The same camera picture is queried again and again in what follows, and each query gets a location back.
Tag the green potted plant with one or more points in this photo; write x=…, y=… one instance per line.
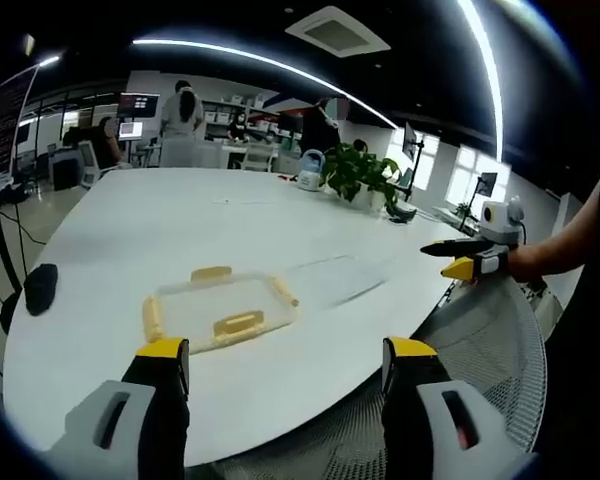
x=360, y=172

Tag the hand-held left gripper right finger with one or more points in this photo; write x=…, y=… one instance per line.
x=430, y=400

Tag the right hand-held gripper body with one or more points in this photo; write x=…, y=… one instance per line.
x=497, y=235

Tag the clear container lid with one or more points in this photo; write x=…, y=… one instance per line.
x=220, y=312

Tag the white electric kettle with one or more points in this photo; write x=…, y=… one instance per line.
x=311, y=170

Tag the white slatted chair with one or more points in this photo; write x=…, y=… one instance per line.
x=258, y=157

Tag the black tool beside plant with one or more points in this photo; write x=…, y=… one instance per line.
x=402, y=215

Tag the ceiling air conditioner vent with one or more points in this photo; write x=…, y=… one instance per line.
x=337, y=27

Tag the small monitor on stand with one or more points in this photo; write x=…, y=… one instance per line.
x=487, y=182

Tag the monitor on black pole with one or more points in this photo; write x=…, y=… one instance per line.
x=411, y=140

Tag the large dark screen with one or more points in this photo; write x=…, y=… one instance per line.
x=0, y=125

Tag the grey mesh office chair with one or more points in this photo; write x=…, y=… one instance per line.
x=480, y=340

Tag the black pouch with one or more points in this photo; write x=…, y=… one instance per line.
x=41, y=289

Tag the desk monitor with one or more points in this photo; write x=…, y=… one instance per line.
x=130, y=131

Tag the wall monitor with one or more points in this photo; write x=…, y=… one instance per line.
x=139, y=106

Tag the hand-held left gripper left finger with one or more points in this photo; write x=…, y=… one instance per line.
x=130, y=400

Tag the white storage shelf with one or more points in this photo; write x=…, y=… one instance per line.
x=260, y=112

